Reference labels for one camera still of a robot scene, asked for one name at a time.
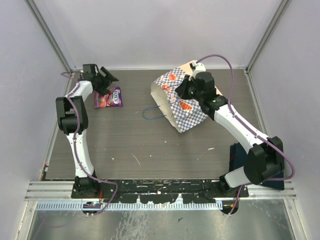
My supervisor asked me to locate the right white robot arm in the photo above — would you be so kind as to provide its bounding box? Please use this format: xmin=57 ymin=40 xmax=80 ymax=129
xmin=175 ymin=71 xmax=285 ymax=197

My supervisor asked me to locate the dark blue folded cloth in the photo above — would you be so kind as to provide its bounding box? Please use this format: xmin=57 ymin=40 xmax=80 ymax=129
xmin=229 ymin=142 xmax=285 ymax=191

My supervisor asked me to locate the right aluminium corner post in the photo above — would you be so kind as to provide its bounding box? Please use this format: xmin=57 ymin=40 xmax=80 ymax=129
xmin=245 ymin=0 xmax=292 ymax=74

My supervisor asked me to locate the left aluminium corner post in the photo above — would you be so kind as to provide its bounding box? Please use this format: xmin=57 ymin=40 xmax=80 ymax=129
xmin=24 ymin=0 xmax=73 ymax=72

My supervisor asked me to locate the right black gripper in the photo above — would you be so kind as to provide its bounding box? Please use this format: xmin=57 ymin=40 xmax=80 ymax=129
xmin=175 ymin=75 xmax=204 ymax=103

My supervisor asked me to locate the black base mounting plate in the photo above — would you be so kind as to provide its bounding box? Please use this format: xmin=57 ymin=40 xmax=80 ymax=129
xmin=71 ymin=179 xmax=249 ymax=204

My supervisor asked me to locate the purple candy snack packet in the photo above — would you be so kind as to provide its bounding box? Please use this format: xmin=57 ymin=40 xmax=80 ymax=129
xmin=94 ymin=86 xmax=123 ymax=109

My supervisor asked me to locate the aluminium corner post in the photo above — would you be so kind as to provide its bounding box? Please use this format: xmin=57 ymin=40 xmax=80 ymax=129
xmin=24 ymin=0 xmax=73 ymax=72
xmin=245 ymin=0 xmax=292 ymax=74

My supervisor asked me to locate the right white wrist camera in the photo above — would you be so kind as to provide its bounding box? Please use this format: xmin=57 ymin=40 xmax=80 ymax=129
xmin=189 ymin=60 xmax=206 ymax=79

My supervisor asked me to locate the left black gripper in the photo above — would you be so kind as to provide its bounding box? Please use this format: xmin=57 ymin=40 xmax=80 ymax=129
xmin=93 ymin=66 xmax=118 ymax=96

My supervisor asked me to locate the checkered paper bag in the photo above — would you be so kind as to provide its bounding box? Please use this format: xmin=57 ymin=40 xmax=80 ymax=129
xmin=150 ymin=62 xmax=227 ymax=133

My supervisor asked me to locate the aluminium front rail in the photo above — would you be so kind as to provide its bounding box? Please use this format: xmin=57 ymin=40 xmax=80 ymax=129
xmin=25 ymin=179 xmax=297 ymax=203

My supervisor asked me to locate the white slotted cable duct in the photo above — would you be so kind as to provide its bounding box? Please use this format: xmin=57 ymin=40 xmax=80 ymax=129
xmin=35 ymin=200 xmax=223 ymax=211

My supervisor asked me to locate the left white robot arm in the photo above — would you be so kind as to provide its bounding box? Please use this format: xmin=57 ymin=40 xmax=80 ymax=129
xmin=55 ymin=63 xmax=118 ymax=198

